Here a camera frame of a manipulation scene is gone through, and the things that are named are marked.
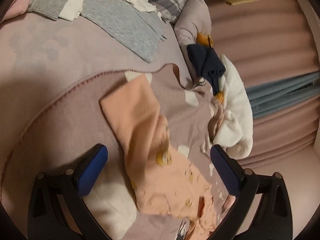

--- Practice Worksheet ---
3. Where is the peach printed baby garment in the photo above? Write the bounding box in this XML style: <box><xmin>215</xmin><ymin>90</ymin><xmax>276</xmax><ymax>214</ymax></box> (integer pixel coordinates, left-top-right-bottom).
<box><xmin>100</xmin><ymin>73</ymin><xmax>227</xmax><ymax>239</ymax></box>

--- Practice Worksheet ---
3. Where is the blue grey folded fabric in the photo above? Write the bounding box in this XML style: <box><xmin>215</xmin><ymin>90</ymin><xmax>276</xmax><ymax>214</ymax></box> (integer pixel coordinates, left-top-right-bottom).
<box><xmin>246</xmin><ymin>72</ymin><xmax>319</xmax><ymax>119</ymax></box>

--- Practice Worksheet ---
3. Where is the navy blue small garment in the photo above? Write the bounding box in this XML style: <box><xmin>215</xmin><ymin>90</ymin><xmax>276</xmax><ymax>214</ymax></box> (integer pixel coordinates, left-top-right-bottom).
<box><xmin>187</xmin><ymin>44</ymin><xmax>226</xmax><ymax>95</ymax></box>

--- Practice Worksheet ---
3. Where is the white fluffy plush garment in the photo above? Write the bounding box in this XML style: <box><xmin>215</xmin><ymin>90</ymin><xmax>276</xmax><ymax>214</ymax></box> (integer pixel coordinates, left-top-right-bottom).
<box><xmin>212</xmin><ymin>54</ymin><xmax>253</xmax><ymax>160</ymax></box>

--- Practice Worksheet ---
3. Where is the grey knit garment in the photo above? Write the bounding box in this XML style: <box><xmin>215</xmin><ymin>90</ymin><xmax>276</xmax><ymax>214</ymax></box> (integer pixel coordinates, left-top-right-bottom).
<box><xmin>28</xmin><ymin>0</ymin><xmax>165</xmax><ymax>63</ymax></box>

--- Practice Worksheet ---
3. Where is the mauve deer print duvet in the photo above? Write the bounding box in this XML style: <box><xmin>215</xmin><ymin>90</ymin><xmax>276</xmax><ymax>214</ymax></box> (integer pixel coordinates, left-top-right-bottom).
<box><xmin>2</xmin><ymin>65</ymin><xmax>227</xmax><ymax>239</ymax></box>

